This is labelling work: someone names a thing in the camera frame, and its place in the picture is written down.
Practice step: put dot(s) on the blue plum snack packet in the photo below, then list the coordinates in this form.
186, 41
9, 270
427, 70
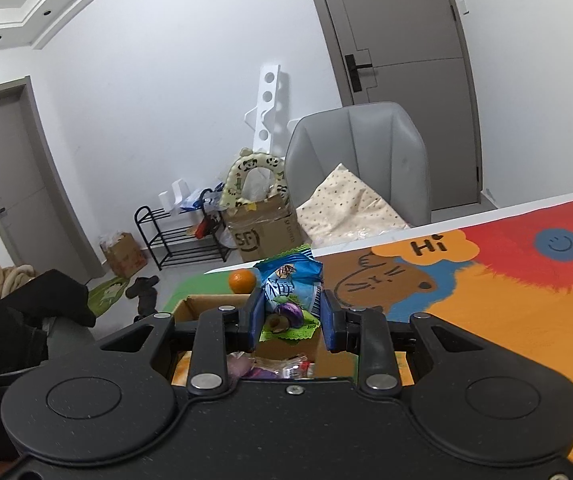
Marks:
289, 280

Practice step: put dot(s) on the grey chair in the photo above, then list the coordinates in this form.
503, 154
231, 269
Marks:
356, 140

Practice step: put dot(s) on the white perforated board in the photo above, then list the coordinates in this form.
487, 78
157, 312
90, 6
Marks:
268, 105

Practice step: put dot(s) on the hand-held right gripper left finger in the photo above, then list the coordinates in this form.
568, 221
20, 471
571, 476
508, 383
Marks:
256, 320

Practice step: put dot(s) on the long purple snack packet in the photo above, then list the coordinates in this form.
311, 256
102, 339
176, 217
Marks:
251, 366

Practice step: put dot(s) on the black shoe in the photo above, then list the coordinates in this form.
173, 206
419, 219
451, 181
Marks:
141, 285
149, 301

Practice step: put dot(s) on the blue white bag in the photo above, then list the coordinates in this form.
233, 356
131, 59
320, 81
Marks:
199, 200

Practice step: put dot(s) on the beige plush blanket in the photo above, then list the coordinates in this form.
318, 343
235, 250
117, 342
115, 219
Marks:
4, 280

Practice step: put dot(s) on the black clothing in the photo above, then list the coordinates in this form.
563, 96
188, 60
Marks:
31, 310

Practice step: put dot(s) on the dotted cream pillow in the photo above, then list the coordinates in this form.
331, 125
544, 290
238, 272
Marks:
351, 210

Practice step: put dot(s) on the grey side door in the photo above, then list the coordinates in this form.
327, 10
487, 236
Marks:
11, 180

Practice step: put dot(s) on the taped brown cardboard box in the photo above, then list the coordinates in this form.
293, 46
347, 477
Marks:
261, 232

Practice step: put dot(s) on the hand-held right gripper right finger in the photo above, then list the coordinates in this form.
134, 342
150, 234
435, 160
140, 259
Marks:
330, 320

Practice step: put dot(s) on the small brown paper bag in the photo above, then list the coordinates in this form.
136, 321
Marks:
124, 257

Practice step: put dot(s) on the green floor mat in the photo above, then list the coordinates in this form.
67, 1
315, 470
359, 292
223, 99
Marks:
109, 296

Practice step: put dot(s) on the orange fruit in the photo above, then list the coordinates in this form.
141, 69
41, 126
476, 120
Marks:
243, 281

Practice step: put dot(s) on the black shoe rack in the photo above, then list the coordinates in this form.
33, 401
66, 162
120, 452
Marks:
176, 245

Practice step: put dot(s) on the red orange bag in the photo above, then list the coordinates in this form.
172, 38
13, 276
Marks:
201, 226

